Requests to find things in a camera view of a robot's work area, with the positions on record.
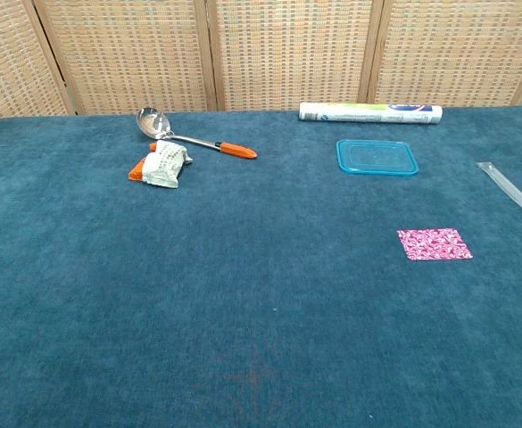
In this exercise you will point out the white printed roll tube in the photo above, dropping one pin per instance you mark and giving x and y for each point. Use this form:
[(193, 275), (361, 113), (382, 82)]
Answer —
[(367, 113)]

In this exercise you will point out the woven folding screen panel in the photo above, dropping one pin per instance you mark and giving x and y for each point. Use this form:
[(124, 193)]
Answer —
[(2, 58), (452, 49), (292, 53), (126, 53)]

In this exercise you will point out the clear plastic tube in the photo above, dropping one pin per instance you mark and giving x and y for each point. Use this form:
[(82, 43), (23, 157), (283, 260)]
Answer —
[(508, 189)]

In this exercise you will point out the blue carpet table cover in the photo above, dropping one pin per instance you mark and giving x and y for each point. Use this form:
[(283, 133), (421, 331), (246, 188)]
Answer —
[(198, 290)]

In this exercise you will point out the crumpled white orange snack packet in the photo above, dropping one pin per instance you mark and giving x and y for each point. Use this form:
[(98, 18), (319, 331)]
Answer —
[(164, 165)]

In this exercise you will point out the blue plastic container lid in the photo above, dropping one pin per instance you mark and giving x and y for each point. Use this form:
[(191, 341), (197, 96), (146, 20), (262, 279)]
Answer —
[(376, 157)]

